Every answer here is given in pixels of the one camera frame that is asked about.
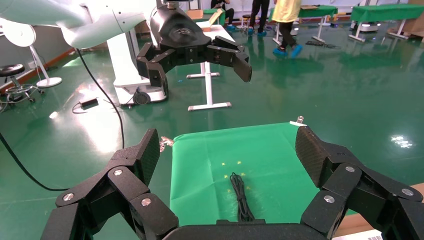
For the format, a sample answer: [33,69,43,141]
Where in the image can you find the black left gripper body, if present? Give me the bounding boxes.
[149,5,214,66]

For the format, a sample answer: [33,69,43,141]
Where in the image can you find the person in yellow coat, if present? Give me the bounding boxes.
[271,0,304,58]

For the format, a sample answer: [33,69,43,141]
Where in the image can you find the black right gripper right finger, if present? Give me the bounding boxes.
[294,125,424,240]

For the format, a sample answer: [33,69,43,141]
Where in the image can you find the green tablecloth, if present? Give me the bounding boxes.
[169,122,357,228]

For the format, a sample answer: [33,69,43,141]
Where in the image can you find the white paper manual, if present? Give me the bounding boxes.
[332,229,384,240]

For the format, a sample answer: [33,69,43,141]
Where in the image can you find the seated person in black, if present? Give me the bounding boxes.
[210,0,238,33]

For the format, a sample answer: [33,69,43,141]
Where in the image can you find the small white robot base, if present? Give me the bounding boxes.
[358,21,381,33]

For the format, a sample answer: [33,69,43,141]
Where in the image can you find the white floor stand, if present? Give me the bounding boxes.
[0,23,63,89]

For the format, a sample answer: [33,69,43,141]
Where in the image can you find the black data cable bundle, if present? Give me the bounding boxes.
[229,172,256,223]

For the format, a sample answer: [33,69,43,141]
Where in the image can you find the white table frame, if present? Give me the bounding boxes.
[186,23,237,112]

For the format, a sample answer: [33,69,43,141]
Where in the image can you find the black round stool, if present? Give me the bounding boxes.
[0,63,46,106]

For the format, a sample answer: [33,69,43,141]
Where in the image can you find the metal tablecloth clip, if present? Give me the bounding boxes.
[159,136,175,153]
[289,115,307,127]

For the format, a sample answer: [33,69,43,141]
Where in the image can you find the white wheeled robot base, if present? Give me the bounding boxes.
[106,29,168,107]

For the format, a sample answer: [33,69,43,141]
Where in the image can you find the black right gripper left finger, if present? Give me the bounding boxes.
[41,128,180,240]

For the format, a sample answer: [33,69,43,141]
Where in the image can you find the brown cardboard box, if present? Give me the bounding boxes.
[331,183,424,240]

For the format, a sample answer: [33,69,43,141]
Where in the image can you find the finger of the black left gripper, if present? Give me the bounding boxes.
[135,42,176,97]
[206,35,253,84]

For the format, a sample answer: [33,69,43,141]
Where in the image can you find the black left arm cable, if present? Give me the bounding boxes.
[0,48,126,193]

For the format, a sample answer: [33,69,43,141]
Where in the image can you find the black power adapter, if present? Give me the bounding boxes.
[71,97,100,115]

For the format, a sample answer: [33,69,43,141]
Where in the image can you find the standing person black trousers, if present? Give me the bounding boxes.
[247,0,271,37]

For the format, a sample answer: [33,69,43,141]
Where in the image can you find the black cable on floor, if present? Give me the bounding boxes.
[305,40,342,50]

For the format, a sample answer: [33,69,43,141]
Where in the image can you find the large cardboard carton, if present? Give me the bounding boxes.
[387,0,424,39]

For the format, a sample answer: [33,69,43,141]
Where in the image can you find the open cardboard carton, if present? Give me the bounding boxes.
[186,8,225,33]

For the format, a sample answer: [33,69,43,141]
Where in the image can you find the table with green cloth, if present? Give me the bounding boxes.
[348,3,424,43]
[268,4,339,46]

